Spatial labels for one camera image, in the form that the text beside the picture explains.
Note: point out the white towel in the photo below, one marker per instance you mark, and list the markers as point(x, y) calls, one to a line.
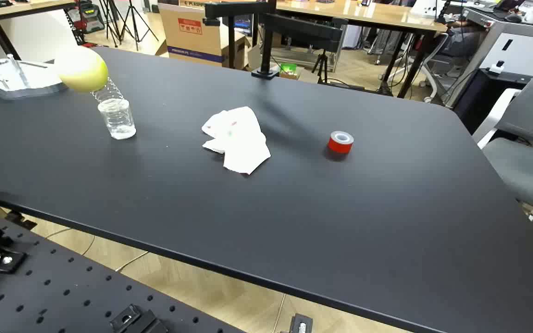
point(238, 141)

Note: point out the small black tripod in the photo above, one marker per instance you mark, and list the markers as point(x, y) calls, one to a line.
point(322, 67)

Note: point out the black photo tripod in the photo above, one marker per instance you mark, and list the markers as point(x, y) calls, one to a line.
point(131, 19)

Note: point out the red tape roll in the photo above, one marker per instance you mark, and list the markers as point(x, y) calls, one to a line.
point(340, 145)

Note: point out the green small object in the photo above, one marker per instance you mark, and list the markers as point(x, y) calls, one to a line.
point(288, 69)

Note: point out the black flat panel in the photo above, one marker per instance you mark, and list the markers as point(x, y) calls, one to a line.
point(309, 32)

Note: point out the brown cardboard box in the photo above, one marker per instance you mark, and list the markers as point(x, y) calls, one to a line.
point(188, 30)

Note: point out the long wooden table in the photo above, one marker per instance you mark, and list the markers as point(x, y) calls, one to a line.
point(364, 15)

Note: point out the yellow round ball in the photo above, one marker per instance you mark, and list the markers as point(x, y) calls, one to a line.
point(83, 71)

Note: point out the black mesh chair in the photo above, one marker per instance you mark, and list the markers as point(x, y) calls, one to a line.
point(451, 62)

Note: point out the black perforated breadboard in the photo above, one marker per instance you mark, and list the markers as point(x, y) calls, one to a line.
point(50, 289)

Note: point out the gray office chair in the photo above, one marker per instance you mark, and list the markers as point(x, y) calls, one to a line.
point(527, 154)

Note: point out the gray cabinet desk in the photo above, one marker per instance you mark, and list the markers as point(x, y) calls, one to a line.
point(522, 52)

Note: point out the wooden table with black legs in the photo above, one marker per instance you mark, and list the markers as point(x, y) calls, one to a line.
point(13, 8)

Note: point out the white device on desk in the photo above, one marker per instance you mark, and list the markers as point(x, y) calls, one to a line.
point(531, 12)

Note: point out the silver metal bracket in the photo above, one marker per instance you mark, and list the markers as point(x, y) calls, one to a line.
point(300, 324)

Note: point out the black mounting bracket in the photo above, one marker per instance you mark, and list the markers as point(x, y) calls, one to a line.
point(137, 321)

